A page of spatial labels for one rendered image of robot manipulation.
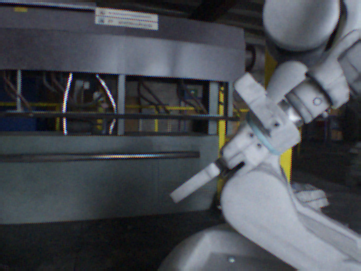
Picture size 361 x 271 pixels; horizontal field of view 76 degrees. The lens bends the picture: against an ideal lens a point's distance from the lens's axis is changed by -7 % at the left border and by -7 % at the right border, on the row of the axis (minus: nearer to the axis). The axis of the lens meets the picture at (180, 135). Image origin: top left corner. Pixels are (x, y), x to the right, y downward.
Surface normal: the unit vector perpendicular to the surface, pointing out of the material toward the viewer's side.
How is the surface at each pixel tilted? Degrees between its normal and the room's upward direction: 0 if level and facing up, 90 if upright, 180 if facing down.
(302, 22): 90
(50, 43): 90
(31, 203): 90
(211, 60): 90
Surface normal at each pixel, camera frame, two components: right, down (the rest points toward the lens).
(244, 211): -0.35, 0.06
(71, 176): 0.30, 0.08
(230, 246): -0.33, -0.21
